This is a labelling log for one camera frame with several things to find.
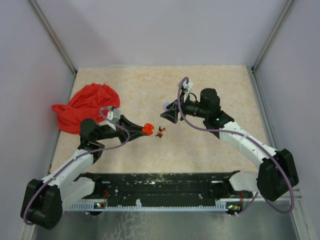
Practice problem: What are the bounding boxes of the aluminium rail right side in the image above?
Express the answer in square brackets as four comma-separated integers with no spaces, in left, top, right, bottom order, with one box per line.
[247,66,281,149]

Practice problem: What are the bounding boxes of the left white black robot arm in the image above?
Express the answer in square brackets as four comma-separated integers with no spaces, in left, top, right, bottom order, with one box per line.
[20,113,148,230]

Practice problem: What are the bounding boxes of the aluminium frame post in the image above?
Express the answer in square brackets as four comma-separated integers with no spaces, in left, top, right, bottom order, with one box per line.
[27,0,78,76]
[251,0,296,73]

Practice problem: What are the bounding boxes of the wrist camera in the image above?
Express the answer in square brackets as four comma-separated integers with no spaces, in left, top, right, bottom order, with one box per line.
[107,106,121,123]
[178,76,194,103]

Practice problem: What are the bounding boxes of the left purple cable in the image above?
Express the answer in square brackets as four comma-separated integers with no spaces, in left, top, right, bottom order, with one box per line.
[22,106,131,226]

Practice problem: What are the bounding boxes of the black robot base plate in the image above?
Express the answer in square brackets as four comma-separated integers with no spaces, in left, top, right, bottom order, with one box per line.
[80,172,253,207]

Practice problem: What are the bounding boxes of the left aluminium frame post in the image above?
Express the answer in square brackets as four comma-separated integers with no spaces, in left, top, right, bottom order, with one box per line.
[27,0,78,76]

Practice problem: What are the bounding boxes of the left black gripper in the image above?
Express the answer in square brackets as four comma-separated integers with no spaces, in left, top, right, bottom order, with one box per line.
[95,114,147,145]

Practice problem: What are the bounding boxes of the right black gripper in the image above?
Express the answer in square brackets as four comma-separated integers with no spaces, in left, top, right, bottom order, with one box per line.
[161,90,209,124]

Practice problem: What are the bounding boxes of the orange earbud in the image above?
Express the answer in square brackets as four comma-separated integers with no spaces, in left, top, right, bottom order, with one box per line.
[158,126,166,133]
[155,133,163,138]

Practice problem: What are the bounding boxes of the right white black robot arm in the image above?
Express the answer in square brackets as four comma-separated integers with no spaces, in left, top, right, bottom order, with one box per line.
[160,88,299,202]

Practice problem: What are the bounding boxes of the orange round case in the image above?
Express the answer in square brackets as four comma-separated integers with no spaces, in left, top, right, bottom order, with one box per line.
[141,123,155,136]

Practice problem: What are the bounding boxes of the right aluminium frame post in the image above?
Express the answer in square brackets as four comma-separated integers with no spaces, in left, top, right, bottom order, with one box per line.
[251,0,296,73]

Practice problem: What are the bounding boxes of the lilac earbud charging case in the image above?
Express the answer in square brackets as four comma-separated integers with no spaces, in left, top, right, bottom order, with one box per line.
[163,102,171,111]

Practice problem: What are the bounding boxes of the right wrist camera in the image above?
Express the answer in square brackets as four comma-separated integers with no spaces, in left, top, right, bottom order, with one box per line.
[178,76,194,103]

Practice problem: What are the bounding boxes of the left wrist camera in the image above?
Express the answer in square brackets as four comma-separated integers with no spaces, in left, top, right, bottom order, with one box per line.
[107,106,121,123]

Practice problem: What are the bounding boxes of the white slotted cable duct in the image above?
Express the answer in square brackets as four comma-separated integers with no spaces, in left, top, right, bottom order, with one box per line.
[67,199,242,213]

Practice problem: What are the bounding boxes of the red crumpled cloth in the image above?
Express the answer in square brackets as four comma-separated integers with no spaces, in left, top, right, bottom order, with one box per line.
[51,83,120,135]

